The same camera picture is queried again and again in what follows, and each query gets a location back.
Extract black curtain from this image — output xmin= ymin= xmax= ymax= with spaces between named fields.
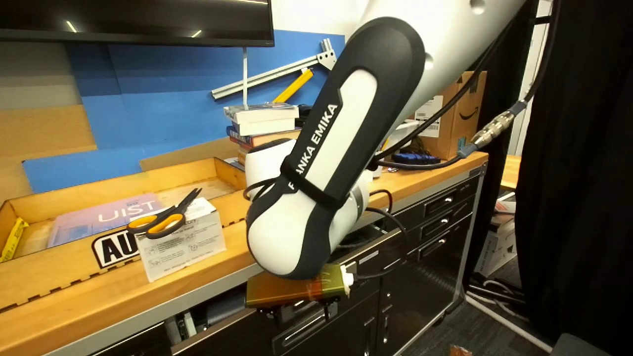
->
xmin=514 ymin=0 xmax=633 ymax=354

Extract white paper packet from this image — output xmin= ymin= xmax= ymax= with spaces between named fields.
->
xmin=136 ymin=197 xmax=227 ymax=283

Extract white strip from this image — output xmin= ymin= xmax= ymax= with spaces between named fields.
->
xmin=241 ymin=47 xmax=249 ymax=110

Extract black drawer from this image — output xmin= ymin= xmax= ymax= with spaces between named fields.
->
xmin=406 ymin=216 xmax=472 ymax=262
xmin=393 ymin=175 xmax=481 ymax=219
xmin=403 ymin=196 xmax=476 ymax=241
xmin=271 ymin=289 xmax=382 ymax=356

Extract blue object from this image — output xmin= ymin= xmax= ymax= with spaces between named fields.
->
xmin=392 ymin=152 xmax=441 ymax=166

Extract blue foam board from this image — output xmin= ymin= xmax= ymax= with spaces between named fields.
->
xmin=22 ymin=30 xmax=347 ymax=194

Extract stack of books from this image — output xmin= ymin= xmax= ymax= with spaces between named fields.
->
xmin=223 ymin=102 xmax=302 ymax=167

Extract wooden table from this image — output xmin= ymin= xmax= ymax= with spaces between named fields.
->
xmin=499 ymin=155 xmax=523 ymax=191

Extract aluminium extrusion bar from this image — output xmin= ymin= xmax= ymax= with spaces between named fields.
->
xmin=211 ymin=38 xmax=338 ymax=100

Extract yellow tool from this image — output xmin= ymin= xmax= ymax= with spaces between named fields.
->
xmin=272 ymin=68 xmax=315 ymax=104

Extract yellow packet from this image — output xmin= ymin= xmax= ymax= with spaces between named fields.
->
xmin=0 ymin=217 xmax=30 ymax=263

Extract purple booklet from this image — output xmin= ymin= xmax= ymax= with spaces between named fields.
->
xmin=47 ymin=193 xmax=164 ymax=248

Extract cardboard box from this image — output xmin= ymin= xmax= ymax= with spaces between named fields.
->
xmin=414 ymin=71 xmax=488 ymax=160

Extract black monitor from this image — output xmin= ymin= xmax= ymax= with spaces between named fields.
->
xmin=0 ymin=0 xmax=275 ymax=48

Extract stack of boxes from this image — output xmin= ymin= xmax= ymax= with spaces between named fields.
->
xmin=474 ymin=192 xmax=518 ymax=278

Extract wooden tray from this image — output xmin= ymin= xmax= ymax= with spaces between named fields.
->
xmin=0 ymin=157 xmax=254 ymax=314

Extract black and yellow scissors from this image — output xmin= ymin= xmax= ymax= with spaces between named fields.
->
xmin=127 ymin=187 xmax=203 ymax=240

